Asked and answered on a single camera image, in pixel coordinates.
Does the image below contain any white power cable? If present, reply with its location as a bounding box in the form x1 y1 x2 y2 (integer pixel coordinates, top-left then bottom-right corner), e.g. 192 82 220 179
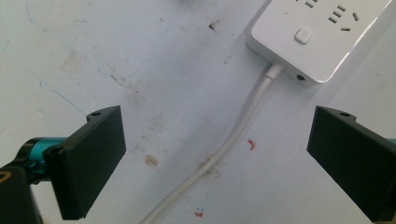
138 63 285 224

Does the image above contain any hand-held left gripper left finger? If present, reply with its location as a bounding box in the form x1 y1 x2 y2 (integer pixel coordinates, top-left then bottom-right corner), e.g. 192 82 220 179
43 105 127 221

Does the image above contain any white power strip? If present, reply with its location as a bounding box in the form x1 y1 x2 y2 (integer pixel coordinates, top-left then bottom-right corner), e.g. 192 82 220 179
246 0 393 89

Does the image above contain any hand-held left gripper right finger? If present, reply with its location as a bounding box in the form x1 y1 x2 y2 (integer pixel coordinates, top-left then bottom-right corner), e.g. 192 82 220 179
306 105 396 223

